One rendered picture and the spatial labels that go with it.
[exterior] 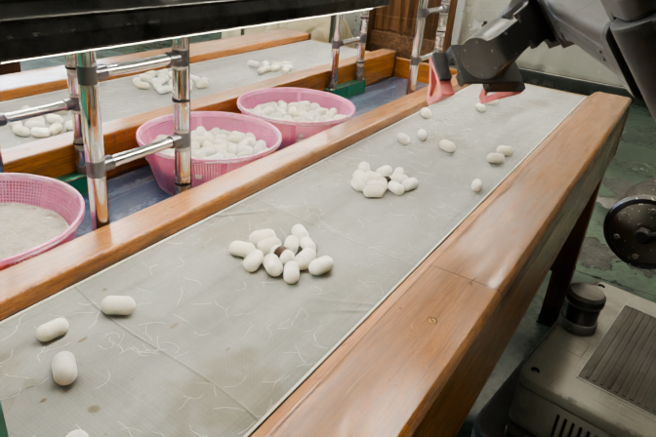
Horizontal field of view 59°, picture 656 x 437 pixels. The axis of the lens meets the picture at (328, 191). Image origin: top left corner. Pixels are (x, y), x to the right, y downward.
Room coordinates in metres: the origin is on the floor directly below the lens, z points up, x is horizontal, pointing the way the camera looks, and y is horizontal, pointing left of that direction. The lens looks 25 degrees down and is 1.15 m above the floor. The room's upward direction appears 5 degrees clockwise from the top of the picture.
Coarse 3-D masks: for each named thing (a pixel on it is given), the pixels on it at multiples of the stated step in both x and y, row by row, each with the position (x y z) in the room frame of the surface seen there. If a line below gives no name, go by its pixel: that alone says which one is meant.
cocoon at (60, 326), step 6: (60, 318) 0.48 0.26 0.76; (48, 324) 0.46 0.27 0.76; (54, 324) 0.47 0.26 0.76; (60, 324) 0.47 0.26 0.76; (66, 324) 0.47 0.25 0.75; (42, 330) 0.46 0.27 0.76; (48, 330) 0.46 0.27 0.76; (54, 330) 0.46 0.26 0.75; (60, 330) 0.47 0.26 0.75; (66, 330) 0.47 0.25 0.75; (36, 336) 0.46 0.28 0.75; (42, 336) 0.45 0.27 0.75; (48, 336) 0.46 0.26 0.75; (54, 336) 0.46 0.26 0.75
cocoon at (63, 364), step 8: (64, 352) 0.42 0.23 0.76; (56, 360) 0.41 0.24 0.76; (64, 360) 0.41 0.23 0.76; (72, 360) 0.42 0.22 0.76; (56, 368) 0.41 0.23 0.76; (64, 368) 0.40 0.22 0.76; (72, 368) 0.41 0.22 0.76; (56, 376) 0.40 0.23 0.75; (64, 376) 0.40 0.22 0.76; (72, 376) 0.40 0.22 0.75; (64, 384) 0.40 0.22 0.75
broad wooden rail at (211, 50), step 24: (168, 48) 1.73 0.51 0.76; (192, 48) 1.76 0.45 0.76; (216, 48) 1.79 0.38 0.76; (240, 48) 1.85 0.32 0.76; (264, 48) 1.95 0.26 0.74; (24, 72) 1.33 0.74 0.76; (48, 72) 1.35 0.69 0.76; (144, 72) 1.51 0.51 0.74; (0, 96) 1.18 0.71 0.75; (24, 96) 1.22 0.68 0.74
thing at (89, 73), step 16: (176, 48) 0.79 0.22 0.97; (80, 64) 0.66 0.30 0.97; (96, 64) 0.67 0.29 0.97; (112, 64) 0.70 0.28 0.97; (128, 64) 0.72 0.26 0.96; (144, 64) 0.74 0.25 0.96; (160, 64) 0.76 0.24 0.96; (176, 64) 0.79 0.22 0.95; (80, 80) 0.66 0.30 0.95; (96, 80) 0.67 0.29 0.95; (176, 80) 0.79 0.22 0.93; (80, 96) 0.66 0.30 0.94; (96, 96) 0.67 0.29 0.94; (176, 96) 0.79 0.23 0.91; (80, 112) 0.67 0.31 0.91; (96, 112) 0.67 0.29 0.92; (176, 112) 0.79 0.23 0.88; (96, 128) 0.67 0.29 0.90; (176, 128) 0.79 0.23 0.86; (96, 144) 0.66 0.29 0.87; (160, 144) 0.76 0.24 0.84; (176, 144) 0.78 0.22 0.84; (96, 160) 0.66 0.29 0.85; (112, 160) 0.69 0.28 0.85; (128, 160) 0.71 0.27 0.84; (176, 160) 0.79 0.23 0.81; (96, 176) 0.66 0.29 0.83; (176, 176) 0.79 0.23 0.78; (96, 192) 0.66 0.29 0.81; (176, 192) 0.80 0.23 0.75; (96, 208) 0.66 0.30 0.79; (96, 224) 0.66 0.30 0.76
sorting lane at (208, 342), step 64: (448, 128) 1.28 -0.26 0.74; (512, 128) 1.33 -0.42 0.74; (320, 192) 0.87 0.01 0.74; (448, 192) 0.92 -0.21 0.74; (192, 256) 0.64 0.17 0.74; (320, 256) 0.67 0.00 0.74; (384, 256) 0.69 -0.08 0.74; (128, 320) 0.50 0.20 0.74; (192, 320) 0.51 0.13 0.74; (256, 320) 0.52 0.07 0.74; (320, 320) 0.53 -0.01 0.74; (0, 384) 0.40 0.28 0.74; (128, 384) 0.41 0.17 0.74; (192, 384) 0.42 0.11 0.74; (256, 384) 0.43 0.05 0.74
